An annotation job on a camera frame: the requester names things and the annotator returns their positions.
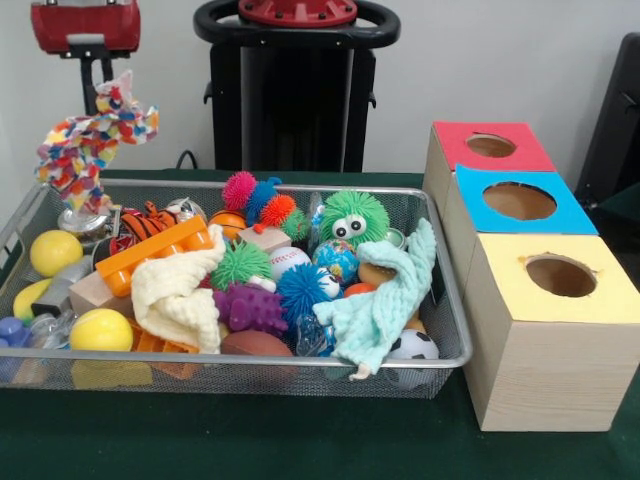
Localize green puffer ball with eyes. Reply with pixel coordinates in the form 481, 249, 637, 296
319, 190, 390, 249

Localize purple spiky toy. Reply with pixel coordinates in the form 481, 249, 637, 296
209, 284, 289, 335

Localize green spiky caterpillar toy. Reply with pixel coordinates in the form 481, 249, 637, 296
209, 239, 275, 292

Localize black stand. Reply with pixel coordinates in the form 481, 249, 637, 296
574, 32, 640, 211

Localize mint green cloth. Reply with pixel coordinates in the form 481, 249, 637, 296
312, 217, 439, 382

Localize yellow tennis ball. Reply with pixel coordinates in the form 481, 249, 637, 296
69, 308, 135, 352

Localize colourful confetti print cloth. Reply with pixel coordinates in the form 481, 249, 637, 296
34, 69, 160, 214

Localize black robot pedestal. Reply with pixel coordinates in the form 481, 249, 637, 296
193, 0, 401, 174

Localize cream yellow cloth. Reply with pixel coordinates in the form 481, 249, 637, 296
130, 223, 229, 355

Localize smooth yellow ball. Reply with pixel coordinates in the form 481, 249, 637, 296
28, 230, 85, 278

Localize brown toy football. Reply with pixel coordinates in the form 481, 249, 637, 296
219, 329, 296, 358

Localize wooden box with three holes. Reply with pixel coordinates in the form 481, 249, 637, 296
422, 119, 640, 434

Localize multicolour spiky caterpillar toy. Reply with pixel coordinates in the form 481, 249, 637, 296
221, 171, 309, 239

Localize shallow mesh bin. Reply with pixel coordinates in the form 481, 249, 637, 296
0, 177, 474, 401

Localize orange toy brick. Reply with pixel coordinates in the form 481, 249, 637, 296
94, 215, 214, 297

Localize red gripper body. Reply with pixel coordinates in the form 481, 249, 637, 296
30, 0, 141, 57

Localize small soccer ball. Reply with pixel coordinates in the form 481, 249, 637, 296
388, 327, 441, 389

